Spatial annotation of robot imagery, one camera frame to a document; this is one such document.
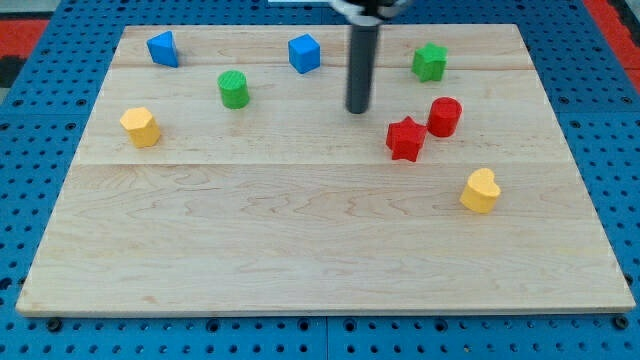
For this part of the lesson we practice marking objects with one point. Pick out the red star block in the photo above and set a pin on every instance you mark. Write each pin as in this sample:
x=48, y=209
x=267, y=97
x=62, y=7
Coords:
x=405, y=139

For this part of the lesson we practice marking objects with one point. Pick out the green star block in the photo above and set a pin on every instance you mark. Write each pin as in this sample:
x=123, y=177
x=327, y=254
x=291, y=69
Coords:
x=429, y=62

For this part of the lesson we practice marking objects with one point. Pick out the light wooden board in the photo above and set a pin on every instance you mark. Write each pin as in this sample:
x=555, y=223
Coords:
x=292, y=206

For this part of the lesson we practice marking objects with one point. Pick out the blue cube block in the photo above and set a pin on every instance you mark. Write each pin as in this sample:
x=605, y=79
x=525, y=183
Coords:
x=304, y=53

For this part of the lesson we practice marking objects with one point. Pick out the green cylinder block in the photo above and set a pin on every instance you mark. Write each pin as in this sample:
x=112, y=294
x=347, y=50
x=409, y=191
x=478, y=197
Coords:
x=233, y=88

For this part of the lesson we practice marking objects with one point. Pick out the red cylinder block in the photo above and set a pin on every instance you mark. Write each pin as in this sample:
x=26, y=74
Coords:
x=444, y=116

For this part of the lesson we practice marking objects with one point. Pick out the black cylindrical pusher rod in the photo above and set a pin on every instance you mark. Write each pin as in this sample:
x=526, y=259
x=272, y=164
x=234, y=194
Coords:
x=361, y=62

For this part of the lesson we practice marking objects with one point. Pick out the yellow heart block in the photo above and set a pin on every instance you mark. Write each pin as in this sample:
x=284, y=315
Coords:
x=481, y=192

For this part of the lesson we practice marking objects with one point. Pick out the yellow hexagon block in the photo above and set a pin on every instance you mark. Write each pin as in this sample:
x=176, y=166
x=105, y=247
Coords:
x=140, y=125

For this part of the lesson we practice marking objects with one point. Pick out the blue triangle block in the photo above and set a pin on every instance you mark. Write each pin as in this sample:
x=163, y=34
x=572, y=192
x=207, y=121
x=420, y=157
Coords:
x=163, y=50

